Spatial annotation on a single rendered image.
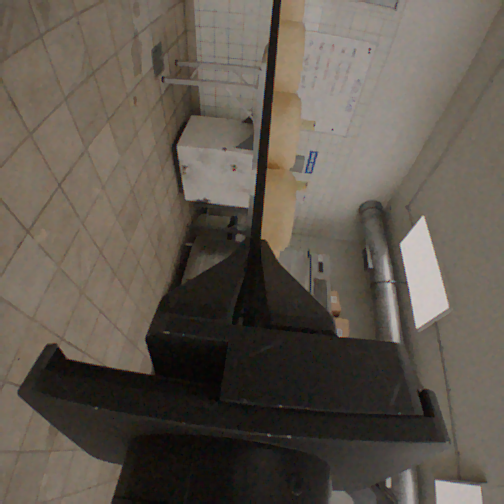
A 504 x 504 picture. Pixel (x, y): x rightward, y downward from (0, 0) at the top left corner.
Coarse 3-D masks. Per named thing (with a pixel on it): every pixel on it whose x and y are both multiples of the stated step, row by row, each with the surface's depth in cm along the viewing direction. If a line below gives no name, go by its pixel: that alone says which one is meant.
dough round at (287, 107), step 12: (276, 96) 16; (288, 96) 17; (276, 108) 16; (288, 108) 16; (300, 108) 16; (276, 120) 16; (288, 120) 16; (300, 120) 16; (276, 132) 16; (288, 132) 16; (276, 144) 17; (288, 144) 17; (276, 156) 17; (288, 156) 17; (276, 168) 19; (288, 168) 19
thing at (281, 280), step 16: (272, 256) 12; (272, 272) 10; (288, 272) 11; (272, 288) 9; (288, 288) 9; (304, 288) 9; (256, 304) 13; (272, 304) 8; (288, 304) 8; (304, 304) 8; (320, 304) 8; (256, 320) 13; (272, 320) 7; (288, 320) 7; (304, 320) 8; (320, 320) 8
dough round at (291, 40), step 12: (288, 24) 17; (300, 24) 17; (288, 36) 17; (300, 36) 17; (288, 48) 17; (300, 48) 17; (276, 60) 17; (288, 60) 17; (300, 60) 17; (276, 72) 18; (288, 72) 18; (300, 72) 18; (276, 84) 19; (288, 84) 19
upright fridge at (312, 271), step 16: (208, 240) 388; (224, 240) 390; (192, 256) 372; (208, 256) 374; (224, 256) 375; (288, 256) 383; (304, 256) 385; (320, 256) 393; (192, 272) 359; (304, 272) 370; (320, 272) 378; (320, 288) 365
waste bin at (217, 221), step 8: (200, 216) 463; (208, 216) 462; (216, 216) 465; (224, 216) 468; (232, 216) 466; (200, 224) 454; (208, 224) 452; (216, 224) 452; (224, 224) 451; (232, 224) 450; (200, 232) 453; (208, 232) 453; (216, 232) 452; (224, 232) 450; (232, 240) 453
